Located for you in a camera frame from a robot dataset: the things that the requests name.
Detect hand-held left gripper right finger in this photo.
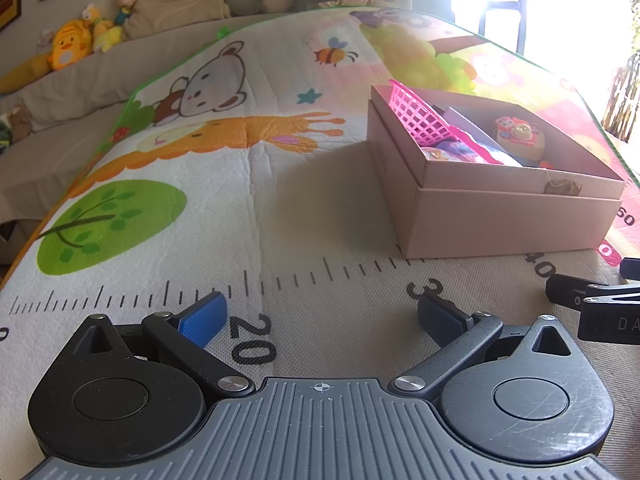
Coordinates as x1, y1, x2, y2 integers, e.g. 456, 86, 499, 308
392, 292, 583, 399

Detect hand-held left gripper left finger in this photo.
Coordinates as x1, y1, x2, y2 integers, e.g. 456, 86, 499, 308
57, 290, 254, 399

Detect pink cardboard box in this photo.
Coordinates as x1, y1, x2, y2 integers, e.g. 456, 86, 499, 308
367, 84, 627, 260

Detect cartoon printed play mat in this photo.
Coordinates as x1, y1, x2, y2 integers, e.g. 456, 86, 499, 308
0, 5, 640, 480

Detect purple printed packet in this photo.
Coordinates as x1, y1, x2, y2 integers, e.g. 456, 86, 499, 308
420, 139, 493, 165

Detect dry plant stems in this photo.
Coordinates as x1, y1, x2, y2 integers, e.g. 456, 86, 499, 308
601, 52, 640, 142

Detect pink plastic basket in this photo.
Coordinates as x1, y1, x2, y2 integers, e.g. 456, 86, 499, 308
389, 79, 453, 147

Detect brown plush toy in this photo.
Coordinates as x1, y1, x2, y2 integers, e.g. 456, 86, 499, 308
6, 105, 34, 144

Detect black chair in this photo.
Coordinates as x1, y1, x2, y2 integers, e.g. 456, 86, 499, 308
477, 0, 532, 57

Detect long yellow plush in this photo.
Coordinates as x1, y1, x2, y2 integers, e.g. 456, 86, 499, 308
0, 55, 52, 94

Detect yellow duck plush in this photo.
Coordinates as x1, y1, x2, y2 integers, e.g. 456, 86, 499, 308
47, 19, 94, 72

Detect small yellow white plush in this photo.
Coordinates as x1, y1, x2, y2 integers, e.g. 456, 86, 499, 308
81, 4, 127, 54

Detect beige pillow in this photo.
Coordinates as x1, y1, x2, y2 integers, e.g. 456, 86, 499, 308
122, 0, 232, 39

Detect red hat doll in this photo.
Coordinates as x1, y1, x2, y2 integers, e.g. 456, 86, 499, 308
114, 0, 139, 27

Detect red yellow toy camera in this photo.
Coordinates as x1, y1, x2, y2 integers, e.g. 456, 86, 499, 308
492, 114, 547, 157

